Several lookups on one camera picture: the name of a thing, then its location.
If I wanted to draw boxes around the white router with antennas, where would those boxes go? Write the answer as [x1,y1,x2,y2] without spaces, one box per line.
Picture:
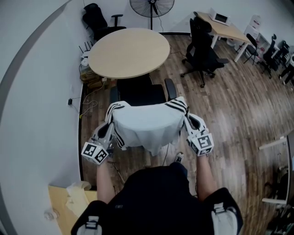
[79,40,94,67]

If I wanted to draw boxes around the black high-back office chair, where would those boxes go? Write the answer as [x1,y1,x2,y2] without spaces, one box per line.
[180,17,230,88]

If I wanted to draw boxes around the person's right forearm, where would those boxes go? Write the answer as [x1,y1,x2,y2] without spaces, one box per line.
[195,154,218,202]

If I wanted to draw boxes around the person's left forearm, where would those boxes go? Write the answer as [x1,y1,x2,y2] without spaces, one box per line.
[96,158,115,205]

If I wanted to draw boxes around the person's right shoe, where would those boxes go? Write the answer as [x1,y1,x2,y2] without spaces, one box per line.
[174,151,185,164]

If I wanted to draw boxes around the round wooden table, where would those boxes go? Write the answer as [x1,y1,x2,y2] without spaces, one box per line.
[88,28,170,80]

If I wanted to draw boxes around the white microwave oven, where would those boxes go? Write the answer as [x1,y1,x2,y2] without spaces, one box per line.
[209,8,232,25]

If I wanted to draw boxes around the black mesh office chair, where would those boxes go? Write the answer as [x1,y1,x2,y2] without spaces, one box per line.
[109,73,177,108]

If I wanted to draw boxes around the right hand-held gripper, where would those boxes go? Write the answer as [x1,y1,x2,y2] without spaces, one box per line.
[183,113,215,157]

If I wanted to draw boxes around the rectangular wooden white-legged desk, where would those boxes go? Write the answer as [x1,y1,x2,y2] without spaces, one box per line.
[194,11,252,63]

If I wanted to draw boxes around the person's shoulder strap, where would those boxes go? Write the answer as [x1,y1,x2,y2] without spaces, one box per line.
[79,215,102,235]
[210,203,238,235]

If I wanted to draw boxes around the white-framed grey desk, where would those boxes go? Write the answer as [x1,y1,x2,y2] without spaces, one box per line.
[258,129,294,205]

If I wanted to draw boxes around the white shirt with black stripes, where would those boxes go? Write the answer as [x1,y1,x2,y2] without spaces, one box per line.
[105,96,191,157]

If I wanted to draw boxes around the black floor cable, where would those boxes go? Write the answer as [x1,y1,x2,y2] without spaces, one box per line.
[162,143,170,167]

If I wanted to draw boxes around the white storage boxes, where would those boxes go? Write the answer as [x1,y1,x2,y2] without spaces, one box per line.
[244,15,269,50]

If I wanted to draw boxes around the black folding chair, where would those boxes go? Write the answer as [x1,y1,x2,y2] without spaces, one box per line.
[243,34,260,65]

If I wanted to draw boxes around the small wooden side table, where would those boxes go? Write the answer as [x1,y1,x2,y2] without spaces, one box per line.
[47,185,98,235]

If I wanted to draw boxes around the person's right shoulder strap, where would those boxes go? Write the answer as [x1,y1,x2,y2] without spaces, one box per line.
[210,203,238,235]

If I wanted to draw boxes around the pale yellow cloth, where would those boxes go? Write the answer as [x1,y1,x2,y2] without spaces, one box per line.
[65,181,91,208]

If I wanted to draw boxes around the black armrest office chair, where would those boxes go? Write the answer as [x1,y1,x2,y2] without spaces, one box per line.
[82,3,127,42]

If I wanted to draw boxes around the clear plastic bottle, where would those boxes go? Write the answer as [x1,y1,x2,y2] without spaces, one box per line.
[44,208,59,221]

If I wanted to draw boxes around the yellow floor cable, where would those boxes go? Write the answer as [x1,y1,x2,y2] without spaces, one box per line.
[79,88,99,119]

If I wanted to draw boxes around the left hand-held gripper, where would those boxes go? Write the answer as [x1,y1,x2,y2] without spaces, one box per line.
[81,123,115,165]

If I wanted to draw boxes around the black standing fan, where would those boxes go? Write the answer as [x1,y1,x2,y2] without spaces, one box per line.
[129,0,175,30]

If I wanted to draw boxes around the black swivel chair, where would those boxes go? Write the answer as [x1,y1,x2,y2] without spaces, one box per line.
[277,40,294,85]
[259,34,280,79]

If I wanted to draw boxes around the brown cardboard box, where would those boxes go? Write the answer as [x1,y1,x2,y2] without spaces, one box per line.
[79,66,108,89]

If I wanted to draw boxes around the person's black clothing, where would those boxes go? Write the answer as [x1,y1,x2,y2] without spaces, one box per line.
[71,162,244,235]

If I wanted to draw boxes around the person's left shoulder strap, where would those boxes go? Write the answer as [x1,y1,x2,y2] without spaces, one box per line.
[79,215,102,235]

